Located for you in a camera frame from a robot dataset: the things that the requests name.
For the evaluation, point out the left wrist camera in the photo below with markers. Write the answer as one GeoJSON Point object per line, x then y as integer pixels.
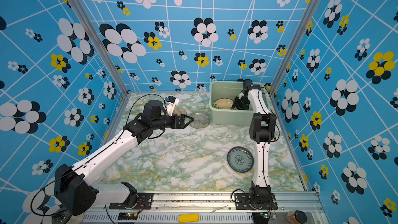
{"type": "Point", "coordinates": [171, 103]}

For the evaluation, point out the beige bamboo pattern plate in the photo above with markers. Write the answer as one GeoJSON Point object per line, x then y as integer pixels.
{"type": "Point", "coordinates": [223, 104]}

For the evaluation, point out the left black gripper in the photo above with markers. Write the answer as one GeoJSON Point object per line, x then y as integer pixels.
{"type": "Point", "coordinates": [176, 125]}

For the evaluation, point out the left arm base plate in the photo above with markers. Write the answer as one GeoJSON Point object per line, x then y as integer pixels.
{"type": "Point", "coordinates": [146, 200]}

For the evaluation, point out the brown jar black lid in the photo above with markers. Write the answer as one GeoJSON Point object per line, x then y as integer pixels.
{"type": "Point", "coordinates": [296, 217]}

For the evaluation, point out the light green plastic bin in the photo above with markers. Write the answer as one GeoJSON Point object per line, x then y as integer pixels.
{"type": "Point", "coordinates": [229, 90]}

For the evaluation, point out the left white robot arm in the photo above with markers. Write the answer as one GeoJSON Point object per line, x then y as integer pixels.
{"type": "Point", "coordinates": [76, 187]}

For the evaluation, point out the yellow tag on rail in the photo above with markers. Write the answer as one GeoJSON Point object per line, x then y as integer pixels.
{"type": "Point", "coordinates": [188, 218]}

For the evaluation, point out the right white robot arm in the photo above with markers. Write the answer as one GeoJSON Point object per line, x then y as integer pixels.
{"type": "Point", "coordinates": [262, 132]}

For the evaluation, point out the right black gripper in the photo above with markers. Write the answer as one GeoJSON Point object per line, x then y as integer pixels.
{"type": "Point", "coordinates": [235, 103]}

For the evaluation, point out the greenish clear glass plate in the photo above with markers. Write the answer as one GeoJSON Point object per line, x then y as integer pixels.
{"type": "Point", "coordinates": [201, 119]}

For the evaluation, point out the clear glass lid jar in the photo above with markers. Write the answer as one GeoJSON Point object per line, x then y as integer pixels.
{"type": "Point", "coordinates": [64, 216]}

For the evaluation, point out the brownish clear glass plate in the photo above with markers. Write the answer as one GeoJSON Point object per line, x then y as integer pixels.
{"type": "Point", "coordinates": [179, 111]}

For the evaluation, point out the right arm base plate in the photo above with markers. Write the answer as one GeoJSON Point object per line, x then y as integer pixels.
{"type": "Point", "coordinates": [243, 202]}

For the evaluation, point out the blue patterned plate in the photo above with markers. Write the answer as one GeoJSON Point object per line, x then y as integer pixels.
{"type": "Point", "coordinates": [240, 159]}

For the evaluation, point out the aluminium front rail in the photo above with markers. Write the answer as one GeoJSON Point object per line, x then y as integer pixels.
{"type": "Point", "coordinates": [213, 207]}

